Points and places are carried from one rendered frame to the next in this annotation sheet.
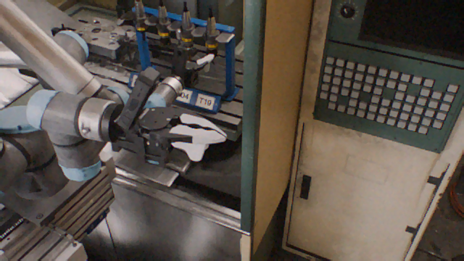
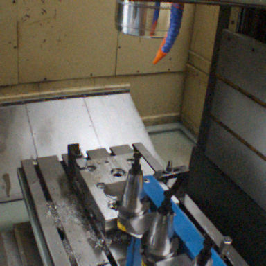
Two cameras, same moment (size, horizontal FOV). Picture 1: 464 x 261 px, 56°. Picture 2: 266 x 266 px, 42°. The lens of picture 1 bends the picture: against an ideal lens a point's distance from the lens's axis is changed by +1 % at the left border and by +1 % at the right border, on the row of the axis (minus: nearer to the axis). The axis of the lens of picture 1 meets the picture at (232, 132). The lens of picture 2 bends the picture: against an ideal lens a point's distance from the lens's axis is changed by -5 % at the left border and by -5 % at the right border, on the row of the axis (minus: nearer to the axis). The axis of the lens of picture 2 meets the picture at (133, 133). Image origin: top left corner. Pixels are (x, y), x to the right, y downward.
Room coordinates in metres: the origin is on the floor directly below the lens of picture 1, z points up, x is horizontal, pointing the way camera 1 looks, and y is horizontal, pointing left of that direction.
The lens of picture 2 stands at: (1.26, 0.06, 1.65)
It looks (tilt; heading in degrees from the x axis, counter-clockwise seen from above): 28 degrees down; 39
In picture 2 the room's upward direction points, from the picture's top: 5 degrees clockwise
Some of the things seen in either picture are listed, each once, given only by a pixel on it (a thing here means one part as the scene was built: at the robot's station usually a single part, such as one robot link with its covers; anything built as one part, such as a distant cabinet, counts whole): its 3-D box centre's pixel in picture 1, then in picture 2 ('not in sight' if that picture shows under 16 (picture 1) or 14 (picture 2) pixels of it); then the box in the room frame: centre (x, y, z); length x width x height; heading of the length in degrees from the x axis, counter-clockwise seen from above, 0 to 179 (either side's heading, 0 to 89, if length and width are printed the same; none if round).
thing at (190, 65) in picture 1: (183, 77); not in sight; (1.32, 0.18, 1.16); 0.12 x 0.08 x 0.09; 155
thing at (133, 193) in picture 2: (139, 8); (134, 187); (1.68, 0.38, 1.26); 0.04 x 0.04 x 0.07
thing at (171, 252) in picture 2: (163, 23); (158, 246); (1.63, 0.28, 1.21); 0.06 x 0.06 x 0.03
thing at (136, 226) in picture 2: (152, 21); (144, 226); (1.65, 0.33, 1.21); 0.07 x 0.05 x 0.01; 155
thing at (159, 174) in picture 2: (125, 23); (169, 179); (2.09, 0.56, 0.97); 0.13 x 0.03 x 0.15; 155
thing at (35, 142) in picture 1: (22, 135); not in sight; (0.82, 0.53, 1.33); 0.13 x 0.12 x 0.14; 164
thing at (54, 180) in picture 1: (37, 166); not in sight; (0.82, 0.53, 1.21); 0.15 x 0.15 x 0.10
